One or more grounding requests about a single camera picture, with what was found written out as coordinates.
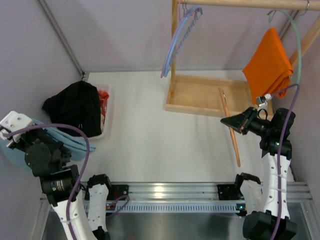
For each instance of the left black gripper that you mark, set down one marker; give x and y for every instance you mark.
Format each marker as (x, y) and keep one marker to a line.
(30, 136)

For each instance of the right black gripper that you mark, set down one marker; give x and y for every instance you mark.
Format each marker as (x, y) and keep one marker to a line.
(246, 121)

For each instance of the orange hanger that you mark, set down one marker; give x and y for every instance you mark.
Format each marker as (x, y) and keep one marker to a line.
(232, 133)

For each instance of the light blue trousers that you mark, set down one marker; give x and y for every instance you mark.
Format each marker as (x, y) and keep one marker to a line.
(76, 145)

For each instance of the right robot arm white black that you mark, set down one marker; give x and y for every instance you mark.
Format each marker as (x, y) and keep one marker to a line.
(268, 217)

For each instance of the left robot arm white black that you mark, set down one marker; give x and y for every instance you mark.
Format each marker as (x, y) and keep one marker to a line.
(82, 212)

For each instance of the purple hanger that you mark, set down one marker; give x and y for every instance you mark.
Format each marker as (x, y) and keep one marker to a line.
(172, 45)

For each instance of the green hanger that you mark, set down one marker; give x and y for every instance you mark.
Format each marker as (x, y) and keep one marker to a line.
(298, 52)

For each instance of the blue hanger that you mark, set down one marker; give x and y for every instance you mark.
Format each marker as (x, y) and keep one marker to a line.
(180, 37)

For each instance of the pink hanger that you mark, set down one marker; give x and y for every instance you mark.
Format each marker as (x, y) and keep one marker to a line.
(184, 11)

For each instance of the wooden clothes rack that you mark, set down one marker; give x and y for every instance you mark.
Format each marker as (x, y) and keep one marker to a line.
(199, 95)

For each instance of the orange garment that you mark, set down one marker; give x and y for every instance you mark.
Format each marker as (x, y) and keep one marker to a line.
(269, 70)

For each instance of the black garment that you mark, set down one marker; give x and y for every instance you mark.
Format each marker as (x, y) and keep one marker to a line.
(72, 110)

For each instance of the red white garment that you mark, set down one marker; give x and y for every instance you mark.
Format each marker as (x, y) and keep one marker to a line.
(103, 100)

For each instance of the white plastic basket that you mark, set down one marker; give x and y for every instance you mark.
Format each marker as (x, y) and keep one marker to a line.
(106, 112)

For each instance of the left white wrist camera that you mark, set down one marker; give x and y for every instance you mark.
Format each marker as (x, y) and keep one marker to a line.
(12, 122)

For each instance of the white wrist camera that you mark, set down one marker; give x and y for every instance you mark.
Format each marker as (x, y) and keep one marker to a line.
(12, 122)
(262, 101)

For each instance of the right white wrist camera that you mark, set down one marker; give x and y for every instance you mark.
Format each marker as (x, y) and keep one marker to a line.
(262, 101)

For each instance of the grey corner wall profile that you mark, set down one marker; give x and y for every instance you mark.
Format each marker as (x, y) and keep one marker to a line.
(60, 35)

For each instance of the aluminium mounting rail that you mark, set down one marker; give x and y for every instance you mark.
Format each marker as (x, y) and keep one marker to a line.
(297, 192)

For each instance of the grey slotted cable duct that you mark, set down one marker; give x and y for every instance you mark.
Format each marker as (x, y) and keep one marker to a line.
(175, 207)

